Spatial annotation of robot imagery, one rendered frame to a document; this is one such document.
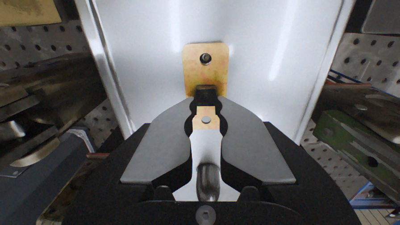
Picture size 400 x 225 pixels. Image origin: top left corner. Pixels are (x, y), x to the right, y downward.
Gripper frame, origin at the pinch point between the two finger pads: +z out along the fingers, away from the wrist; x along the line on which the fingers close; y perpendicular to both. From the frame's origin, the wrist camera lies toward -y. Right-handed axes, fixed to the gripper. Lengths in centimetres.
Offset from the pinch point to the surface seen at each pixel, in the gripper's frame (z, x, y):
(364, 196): 85, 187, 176
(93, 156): 7.3, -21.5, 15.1
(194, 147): 2.7, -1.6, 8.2
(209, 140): 2.7, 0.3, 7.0
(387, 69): 33, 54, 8
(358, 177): 32, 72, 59
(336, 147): 0.9, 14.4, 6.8
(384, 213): 100, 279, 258
